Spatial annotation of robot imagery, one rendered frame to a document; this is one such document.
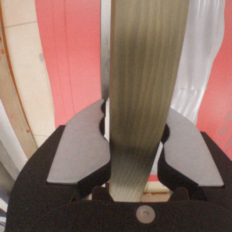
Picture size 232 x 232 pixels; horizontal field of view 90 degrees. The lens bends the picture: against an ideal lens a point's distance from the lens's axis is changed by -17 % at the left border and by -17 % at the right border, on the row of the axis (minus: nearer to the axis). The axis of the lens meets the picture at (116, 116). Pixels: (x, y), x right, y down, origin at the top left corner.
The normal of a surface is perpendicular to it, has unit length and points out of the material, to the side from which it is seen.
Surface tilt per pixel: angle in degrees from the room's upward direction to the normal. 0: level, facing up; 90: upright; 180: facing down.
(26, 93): 0
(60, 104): 0
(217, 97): 0
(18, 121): 90
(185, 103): 30
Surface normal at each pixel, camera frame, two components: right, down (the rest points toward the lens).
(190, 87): -0.58, 0.51
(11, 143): -0.04, 0.54
